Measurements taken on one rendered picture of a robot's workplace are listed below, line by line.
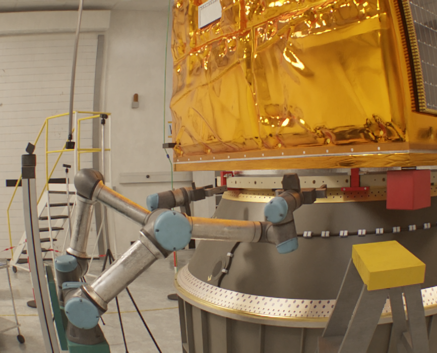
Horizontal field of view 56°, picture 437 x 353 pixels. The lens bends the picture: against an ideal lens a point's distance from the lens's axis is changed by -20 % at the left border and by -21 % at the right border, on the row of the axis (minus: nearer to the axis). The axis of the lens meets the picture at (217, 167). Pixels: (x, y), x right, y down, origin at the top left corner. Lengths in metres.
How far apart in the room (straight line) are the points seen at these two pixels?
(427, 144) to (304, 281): 0.74
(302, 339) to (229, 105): 1.26
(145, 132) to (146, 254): 8.64
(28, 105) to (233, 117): 7.28
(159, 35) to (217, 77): 8.00
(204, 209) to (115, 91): 2.94
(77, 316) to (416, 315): 1.01
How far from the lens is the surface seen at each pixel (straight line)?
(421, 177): 1.67
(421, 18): 1.77
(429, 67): 1.72
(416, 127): 1.64
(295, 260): 1.96
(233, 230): 1.69
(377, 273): 1.05
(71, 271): 2.11
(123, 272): 1.48
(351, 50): 1.75
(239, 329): 2.06
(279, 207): 1.59
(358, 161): 1.78
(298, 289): 1.91
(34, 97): 9.44
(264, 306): 1.94
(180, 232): 1.47
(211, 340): 2.25
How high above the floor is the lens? 1.76
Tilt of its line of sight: level
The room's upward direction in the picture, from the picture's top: 2 degrees counter-clockwise
